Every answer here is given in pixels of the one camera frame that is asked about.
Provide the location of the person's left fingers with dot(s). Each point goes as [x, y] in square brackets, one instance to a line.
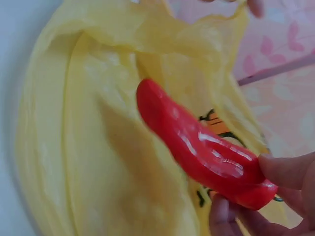
[256, 7]

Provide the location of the red chili pepper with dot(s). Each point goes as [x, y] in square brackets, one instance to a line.
[197, 145]

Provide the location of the yellow plastic bag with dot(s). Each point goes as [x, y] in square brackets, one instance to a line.
[98, 137]

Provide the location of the person's right hand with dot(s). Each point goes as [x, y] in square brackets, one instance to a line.
[299, 196]

